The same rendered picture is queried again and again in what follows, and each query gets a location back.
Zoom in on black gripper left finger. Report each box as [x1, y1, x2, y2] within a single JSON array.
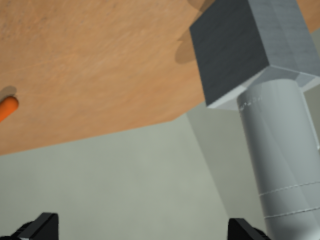
[[0, 212, 59, 240]]

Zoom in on orange-handled screwdriver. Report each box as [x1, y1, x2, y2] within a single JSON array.
[[0, 96, 19, 122]]

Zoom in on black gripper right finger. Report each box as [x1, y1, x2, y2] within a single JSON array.
[[227, 218, 271, 240]]

